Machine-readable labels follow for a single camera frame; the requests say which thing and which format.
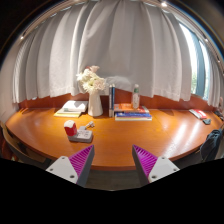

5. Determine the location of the white power strip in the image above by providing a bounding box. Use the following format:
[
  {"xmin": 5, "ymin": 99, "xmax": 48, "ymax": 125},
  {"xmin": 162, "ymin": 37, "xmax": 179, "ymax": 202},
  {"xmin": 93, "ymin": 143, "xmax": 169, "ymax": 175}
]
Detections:
[{"xmin": 68, "ymin": 126, "xmax": 93, "ymax": 143}]

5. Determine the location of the small dark object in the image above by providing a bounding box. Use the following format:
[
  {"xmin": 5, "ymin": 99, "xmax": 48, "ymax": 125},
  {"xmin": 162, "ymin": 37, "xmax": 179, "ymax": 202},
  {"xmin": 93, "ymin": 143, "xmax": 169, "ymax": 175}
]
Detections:
[{"xmin": 203, "ymin": 119, "xmax": 211, "ymax": 125}]

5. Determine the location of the dark chair left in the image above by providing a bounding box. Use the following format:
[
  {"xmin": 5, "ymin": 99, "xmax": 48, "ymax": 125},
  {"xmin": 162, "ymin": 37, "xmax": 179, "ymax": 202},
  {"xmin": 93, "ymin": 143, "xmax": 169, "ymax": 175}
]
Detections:
[{"xmin": 1, "ymin": 122, "xmax": 51, "ymax": 169}]

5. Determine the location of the white ceramic vase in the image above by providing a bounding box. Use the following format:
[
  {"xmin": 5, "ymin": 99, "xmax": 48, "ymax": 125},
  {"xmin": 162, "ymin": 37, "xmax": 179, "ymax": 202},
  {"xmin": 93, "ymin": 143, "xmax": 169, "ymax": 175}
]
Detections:
[{"xmin": 88, "ymin": 92, "xmax": 103, "ymax": 117}]

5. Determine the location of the orange flat book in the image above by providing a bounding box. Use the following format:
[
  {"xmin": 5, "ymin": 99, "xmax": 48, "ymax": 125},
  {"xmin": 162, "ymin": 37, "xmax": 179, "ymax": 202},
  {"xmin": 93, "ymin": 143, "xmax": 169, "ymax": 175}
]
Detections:
[{"xmin": 114, "ymin": 103, "xmax": 149, "ymax": 114}]

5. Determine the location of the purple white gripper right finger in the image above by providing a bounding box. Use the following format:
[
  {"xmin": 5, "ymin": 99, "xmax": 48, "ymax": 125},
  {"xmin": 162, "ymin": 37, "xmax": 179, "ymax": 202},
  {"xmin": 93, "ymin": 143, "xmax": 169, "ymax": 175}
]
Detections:
[{"xmin": 132, "ymin": 145, "xmax": 179, "ymax": 186}]

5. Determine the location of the white grey curtain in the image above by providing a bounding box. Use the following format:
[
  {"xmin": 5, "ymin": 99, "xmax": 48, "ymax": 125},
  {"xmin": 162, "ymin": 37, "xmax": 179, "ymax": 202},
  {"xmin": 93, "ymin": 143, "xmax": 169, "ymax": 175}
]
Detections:
[{"xmin": 11, "ymin": 0, "xmax": 224, "ymax": 108}]

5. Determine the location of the white book on stack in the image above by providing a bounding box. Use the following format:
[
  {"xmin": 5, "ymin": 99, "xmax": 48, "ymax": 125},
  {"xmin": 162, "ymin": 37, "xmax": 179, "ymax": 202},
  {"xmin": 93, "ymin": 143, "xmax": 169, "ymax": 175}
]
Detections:
[{"xmin": 63, "ymin": 100, "xmax": 88, "ymax": 112}]

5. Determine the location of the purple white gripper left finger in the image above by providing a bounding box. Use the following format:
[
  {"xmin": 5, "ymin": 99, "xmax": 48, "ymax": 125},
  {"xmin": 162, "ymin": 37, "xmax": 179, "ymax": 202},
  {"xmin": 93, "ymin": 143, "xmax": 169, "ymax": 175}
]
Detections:
[{"xmin": 47, "ymin": 145, "xmax": 95, "ymax": 187}]

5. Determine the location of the dark chair with jacket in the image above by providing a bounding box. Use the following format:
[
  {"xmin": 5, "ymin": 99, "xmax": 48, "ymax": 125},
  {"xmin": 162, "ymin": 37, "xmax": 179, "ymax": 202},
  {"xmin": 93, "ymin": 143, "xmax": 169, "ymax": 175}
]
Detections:
[{"xmin": 200, "ymin": 129, "xmax": 224, "ymax": 162}]

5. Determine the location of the white flower bouquet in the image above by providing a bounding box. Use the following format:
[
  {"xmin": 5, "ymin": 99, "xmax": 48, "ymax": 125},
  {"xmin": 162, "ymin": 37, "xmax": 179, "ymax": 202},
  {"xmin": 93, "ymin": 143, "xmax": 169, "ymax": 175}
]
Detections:
[{"xmin": 77, "ymin": 65, "xmax": 106, "ymax": 94}]

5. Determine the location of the white power strip cable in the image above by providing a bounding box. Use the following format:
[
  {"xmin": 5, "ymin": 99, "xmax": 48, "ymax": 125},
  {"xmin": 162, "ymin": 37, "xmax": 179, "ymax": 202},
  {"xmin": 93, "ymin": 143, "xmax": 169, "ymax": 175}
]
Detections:
[{"xmin": 84, "ymin": 121, "xmax": 96, "ymax": 130}]

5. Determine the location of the red white booklet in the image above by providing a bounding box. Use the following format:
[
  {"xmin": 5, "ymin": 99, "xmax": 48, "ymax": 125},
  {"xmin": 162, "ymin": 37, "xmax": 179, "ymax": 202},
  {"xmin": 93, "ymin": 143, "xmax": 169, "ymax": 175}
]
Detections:
[{"xmin": 190, "ymin": 109, "xmax": 207, "ymax": 120}]

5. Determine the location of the blue flat book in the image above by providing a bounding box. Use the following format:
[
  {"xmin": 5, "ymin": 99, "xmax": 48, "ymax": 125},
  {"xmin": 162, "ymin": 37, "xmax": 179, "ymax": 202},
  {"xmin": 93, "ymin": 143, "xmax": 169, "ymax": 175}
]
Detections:
[{"xmin": 115, "ymin": 112, "xmax": 152, "ymax": 121}]

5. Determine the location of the upright grey book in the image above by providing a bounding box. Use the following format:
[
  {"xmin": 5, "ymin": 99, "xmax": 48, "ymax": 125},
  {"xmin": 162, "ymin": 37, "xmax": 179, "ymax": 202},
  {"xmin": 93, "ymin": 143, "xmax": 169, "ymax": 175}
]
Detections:
[{"xmin": 109, "ymin": 85, "xmax": 113, "ymax": 117}]

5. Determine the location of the yellow-green book under stack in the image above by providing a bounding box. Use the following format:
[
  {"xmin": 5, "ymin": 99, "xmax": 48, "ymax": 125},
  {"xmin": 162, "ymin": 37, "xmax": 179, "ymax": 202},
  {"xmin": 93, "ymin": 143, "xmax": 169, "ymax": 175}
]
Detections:
[{"xmin": 54, "ymin": 109, "xmax": 81, "ymax": 118}]

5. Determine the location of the white plastic bottle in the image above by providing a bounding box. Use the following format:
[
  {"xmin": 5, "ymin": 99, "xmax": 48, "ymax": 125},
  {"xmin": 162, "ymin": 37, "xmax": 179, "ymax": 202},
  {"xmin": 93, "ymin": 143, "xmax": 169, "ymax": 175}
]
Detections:
[{"xmin": 132, "ymin": 84, "xmax": 140, "ymax": 109}]

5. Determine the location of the upright blue book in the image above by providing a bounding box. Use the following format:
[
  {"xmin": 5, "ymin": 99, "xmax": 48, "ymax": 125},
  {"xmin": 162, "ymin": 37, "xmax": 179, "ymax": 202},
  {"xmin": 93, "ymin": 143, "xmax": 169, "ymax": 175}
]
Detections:
[{"xmin": 111, "ymin": 84, "xmax": 115, "ymax": 117}]

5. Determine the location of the red white charger plug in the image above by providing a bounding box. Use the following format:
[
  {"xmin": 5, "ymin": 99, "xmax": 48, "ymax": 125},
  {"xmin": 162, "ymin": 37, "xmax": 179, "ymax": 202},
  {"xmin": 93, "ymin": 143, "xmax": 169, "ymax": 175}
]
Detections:
[{"xmin": 64, "ymin": 120, "xmax": 77, "ymax": 136}]

